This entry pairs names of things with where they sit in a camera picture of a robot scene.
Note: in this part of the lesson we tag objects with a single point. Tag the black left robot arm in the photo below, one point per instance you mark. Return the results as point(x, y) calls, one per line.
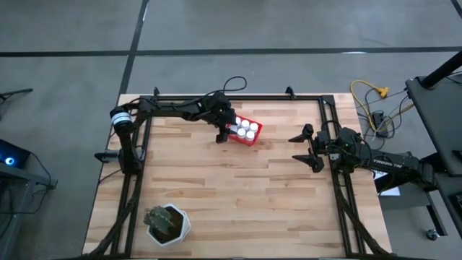
point(169, 108)

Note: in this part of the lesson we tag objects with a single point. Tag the white paper sheet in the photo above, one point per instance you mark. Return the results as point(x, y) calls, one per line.
point(391, 191)

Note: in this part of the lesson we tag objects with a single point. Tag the black tripod leg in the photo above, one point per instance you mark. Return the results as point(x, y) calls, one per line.
point(16, 93)

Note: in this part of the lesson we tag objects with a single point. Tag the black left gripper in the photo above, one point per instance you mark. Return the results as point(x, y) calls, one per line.
point(220, 108)

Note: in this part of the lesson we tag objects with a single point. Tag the black table clamp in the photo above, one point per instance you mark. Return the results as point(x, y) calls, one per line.
point(289, 92)
point(156, 92)
point(106, 156)

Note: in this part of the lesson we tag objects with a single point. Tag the black pole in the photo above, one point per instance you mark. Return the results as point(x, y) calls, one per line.
point(444, 70)

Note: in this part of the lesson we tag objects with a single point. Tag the black box with blue light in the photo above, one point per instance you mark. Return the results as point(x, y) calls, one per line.
point(11, 160)

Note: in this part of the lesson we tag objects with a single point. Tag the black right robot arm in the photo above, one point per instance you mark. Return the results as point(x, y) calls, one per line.
point(390, 164)

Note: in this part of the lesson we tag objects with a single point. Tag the black work table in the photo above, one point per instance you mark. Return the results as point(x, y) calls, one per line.
point(436, 108)

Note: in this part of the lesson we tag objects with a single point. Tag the grey metal stand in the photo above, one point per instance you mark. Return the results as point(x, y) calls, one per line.
point(21, 180)

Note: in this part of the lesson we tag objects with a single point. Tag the red plastic basket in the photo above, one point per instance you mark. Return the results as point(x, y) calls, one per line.
point(258, 133)

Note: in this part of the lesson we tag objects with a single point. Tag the black power strip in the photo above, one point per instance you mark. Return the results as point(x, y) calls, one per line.
point(378, 119)

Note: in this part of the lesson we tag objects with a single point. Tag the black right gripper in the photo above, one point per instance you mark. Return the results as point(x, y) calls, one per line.
point(323, 146)

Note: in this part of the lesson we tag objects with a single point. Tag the cactus in white pot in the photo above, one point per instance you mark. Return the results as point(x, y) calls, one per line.
point(159, 218)

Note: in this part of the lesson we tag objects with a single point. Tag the black aluminium rig frame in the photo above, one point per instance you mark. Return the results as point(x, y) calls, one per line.
point(270, 98)

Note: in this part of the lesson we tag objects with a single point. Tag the black caster wheel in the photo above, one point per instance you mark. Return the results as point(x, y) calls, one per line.
point(432, 234)

